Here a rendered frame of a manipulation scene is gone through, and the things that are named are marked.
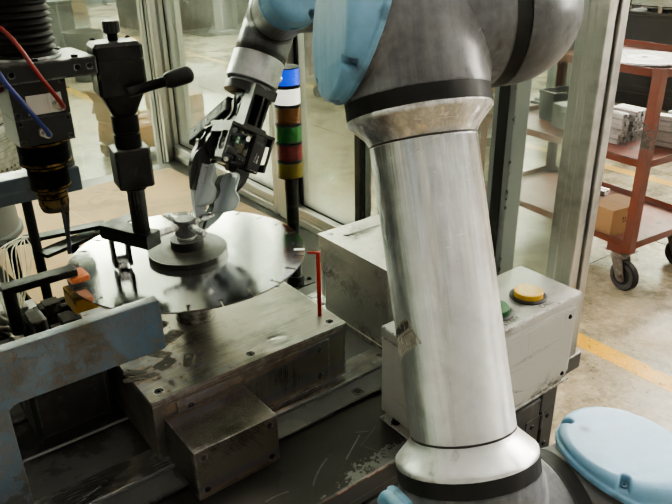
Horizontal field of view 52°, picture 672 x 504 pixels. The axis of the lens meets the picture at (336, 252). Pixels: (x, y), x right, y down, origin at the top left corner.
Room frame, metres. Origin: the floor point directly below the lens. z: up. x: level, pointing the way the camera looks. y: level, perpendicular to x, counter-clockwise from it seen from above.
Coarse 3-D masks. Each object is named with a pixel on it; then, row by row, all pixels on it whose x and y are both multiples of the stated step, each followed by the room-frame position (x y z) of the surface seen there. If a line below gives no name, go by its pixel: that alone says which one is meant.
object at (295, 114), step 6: (276, 108) 1.15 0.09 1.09; (282, 108) 1.14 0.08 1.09; (288, 108) 1.14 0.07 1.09; (294, 108) 1.14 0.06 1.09; (300, 108) 1.16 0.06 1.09; (276, 114) 1.15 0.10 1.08; (282, 114) 1.14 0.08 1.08; (288, 114) 1.14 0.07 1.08; (294, 114) 1.14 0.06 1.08; (300, 114) 1.16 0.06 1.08; (276, 120) 1.15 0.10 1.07; (282, 120) 1.14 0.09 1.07; (288, 120) 1.14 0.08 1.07; (294, 120) 1.14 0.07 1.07; (300, 120) 1.15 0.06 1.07
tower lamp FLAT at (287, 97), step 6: (282, 90) 1.14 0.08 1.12; (288, 90) 1.14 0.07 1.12; (294, 90) 1.14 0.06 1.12; (282, 96) 1.14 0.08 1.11; (288, 96) 1.14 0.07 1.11; (294, 96) 1.14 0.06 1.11; (276, 102) 1.15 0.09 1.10; (282, 102) 1.14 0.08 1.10; (288, 102) 1.14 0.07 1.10; (294, 102) 1.14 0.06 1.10; (300, 102) 1.16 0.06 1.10
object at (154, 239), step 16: (128, 192) 0.81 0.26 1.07; (144, 192) 0.82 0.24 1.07; (144, 208) 0.82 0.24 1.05; (112, 224) 0.84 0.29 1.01; (128, 224) 0.84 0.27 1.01; (144, 224) 0.81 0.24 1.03; (112, 240) 0.83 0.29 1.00; (128, 240) 0.82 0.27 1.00; (144, 240) 0.80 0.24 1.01; (160, 240) 0.82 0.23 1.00; (112, 256) 0.83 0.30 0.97; (128, 256) 0.84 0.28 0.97
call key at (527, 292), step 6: (516, 288) 0.84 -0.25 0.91; (522, 288) 0.84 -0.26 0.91; (528, 288) 0.84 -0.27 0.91; (534, 288) 0.84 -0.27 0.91; (540, 288) 0.84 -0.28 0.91; (516, 294) 0.83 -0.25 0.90; (522, 294) 0.82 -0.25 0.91; (528, 294) 0.82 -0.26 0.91; (534, 294) 0.82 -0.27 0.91; (540, 294) 0.82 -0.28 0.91; (528, 300) 0.82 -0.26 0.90; (534, 300) 0.82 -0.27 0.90
